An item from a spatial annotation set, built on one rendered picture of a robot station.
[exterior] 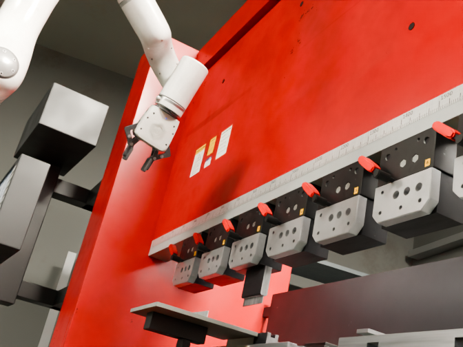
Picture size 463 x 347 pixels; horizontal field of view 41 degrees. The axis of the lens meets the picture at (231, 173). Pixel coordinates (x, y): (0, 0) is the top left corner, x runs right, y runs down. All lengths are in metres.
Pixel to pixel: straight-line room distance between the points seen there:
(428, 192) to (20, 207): 1.70
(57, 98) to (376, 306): 1.50
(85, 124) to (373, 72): 1.51
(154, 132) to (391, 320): 0.89
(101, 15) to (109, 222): 2.72
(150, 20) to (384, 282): 1.06
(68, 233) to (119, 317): 2.65
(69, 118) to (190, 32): 2.25
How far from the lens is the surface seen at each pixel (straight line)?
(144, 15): 1.69
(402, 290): 1.95
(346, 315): 2.13
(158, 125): 1.68
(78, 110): 2.66
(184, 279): 1.96
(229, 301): 2.54
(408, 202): 1.14
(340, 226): 1.28
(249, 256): 1.60
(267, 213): 1.52
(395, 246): 5.96
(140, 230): 2.43
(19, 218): 2.45
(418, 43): 1.34
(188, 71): 1.69
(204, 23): 4.59
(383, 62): 1.42
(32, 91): 5.34
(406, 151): 1.21
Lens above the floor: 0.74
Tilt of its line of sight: 23 degrees up
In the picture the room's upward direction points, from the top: 13 degrees clockwise
